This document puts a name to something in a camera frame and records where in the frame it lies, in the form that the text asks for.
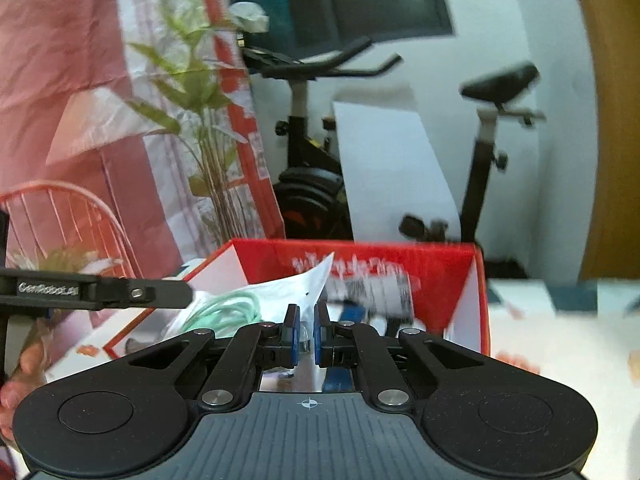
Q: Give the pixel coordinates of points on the wooden door frame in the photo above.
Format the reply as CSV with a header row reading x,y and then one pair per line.
x,y
615,160

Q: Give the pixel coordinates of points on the red cardboard box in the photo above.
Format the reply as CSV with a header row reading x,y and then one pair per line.
x,y
440,270

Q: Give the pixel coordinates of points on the person's left hand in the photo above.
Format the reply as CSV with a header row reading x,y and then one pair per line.
x,y
15,400

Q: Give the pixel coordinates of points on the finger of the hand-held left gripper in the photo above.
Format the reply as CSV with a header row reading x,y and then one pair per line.
x,y
100,290

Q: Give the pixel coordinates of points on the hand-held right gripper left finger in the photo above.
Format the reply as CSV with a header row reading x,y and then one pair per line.
x,y
295,335

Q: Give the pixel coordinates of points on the white board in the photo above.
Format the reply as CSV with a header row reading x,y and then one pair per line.
x,y
390,175

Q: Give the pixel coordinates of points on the black exercise bike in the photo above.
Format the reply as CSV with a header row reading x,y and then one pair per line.
x,y
310,190

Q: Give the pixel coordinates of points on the white plastic bag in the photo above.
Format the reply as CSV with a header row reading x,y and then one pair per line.
x,y
295,290

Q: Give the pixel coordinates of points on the dark window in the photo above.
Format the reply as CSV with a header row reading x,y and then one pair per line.
x,y
380,0

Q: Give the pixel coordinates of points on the pink printed backdrop cloth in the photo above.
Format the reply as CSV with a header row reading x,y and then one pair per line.
x,y
75,60

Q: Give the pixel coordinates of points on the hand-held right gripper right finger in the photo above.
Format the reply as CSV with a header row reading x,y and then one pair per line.
x,y
318,335

